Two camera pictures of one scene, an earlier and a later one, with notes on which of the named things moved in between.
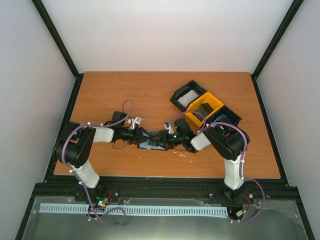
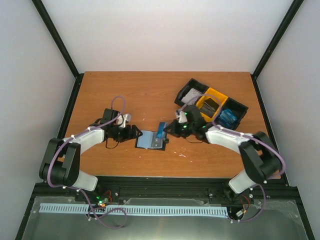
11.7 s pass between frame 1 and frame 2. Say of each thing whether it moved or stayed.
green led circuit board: stayed
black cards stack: moved
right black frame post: stayed
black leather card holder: stayed
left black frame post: stayed
